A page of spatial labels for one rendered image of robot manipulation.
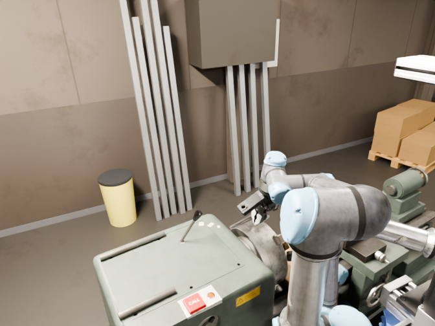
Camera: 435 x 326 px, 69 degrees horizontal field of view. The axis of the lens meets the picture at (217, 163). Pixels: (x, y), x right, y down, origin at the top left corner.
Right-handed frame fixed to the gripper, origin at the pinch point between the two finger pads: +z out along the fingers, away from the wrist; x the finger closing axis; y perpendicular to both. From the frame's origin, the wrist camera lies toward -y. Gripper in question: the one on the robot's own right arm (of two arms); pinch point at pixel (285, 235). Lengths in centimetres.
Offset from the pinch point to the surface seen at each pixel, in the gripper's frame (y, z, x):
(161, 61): 24, 211, 61
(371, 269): 32.2, -30.4, -15.5
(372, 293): 35, -33, -33
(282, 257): -17.6, -17.3, 7.3
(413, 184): 99, -9, 3
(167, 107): 23, 205, 15
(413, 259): 88, -26, -40
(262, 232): -20.7, -6.7, 15.5
